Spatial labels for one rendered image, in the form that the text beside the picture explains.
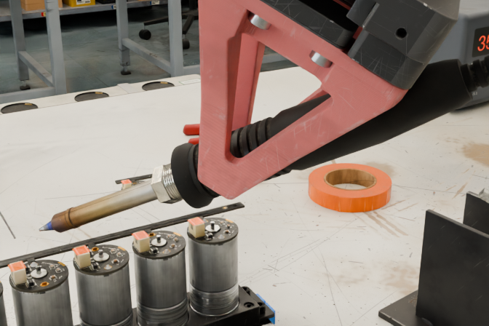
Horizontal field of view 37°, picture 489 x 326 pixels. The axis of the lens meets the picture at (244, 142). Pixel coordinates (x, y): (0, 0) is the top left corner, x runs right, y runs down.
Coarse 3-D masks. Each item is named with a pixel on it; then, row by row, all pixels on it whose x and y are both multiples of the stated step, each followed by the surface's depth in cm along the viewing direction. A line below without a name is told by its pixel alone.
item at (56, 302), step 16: (32, 272) 32; (64, 288) 32; (16, 304) 31; (32, 304) 31; (48, 304) 31; (64, 304) 32; (16, 320) 32; (32, 320) 31; (48, 320) 31; (64, 320) 32
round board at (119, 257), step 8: (88, 248) 34; (104, 248) 34; (112, 248) 34; (120, 248) 34; (112, 256) 33; (120, 256) 33; (128, 256) 33; (96, 264) 32; (104, 264) 33; (112, 264) 33; (120, 264) 33; (80, 272) 32; (88, 272) 32; (96, 272) 32; (104, 272) 32; (112, 272) 32
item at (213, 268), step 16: (192, 240) 35; (192, 256) 35; (208, 256) 35; (224, 256) 35; (192, 272) 36; (208, 272) 35; (224, 272) 35; (192, 288) 36; (208, 288) 35; (224, 288) 36; (192, 304) 36; (208, 304) 36; (224, 304) 36
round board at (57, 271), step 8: (24, 264) 33; (40, 264) 33; (48, 264) 33; (56, 264) 33; (64, 264) 33; (48, 272) 32; (56, 272) 32; (64, 272) 32; (32, 280) 31; (40, 280) 31; (48, 280) 31; (56, 280) 31; (64, 280) 32; (16, 288) 31; (24, 288) 31; (32, 288) 31; (40, 288) 31; (48, 288) 31
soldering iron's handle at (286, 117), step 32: (448, 64) 23; (480, 64) 23; (320, 96) 25; (416, 96) 23; (448, 96) 23; (256, 128) 25; (384, 128) 23; (192, 160) 26; (320, 160) 25; (192, 192) 26
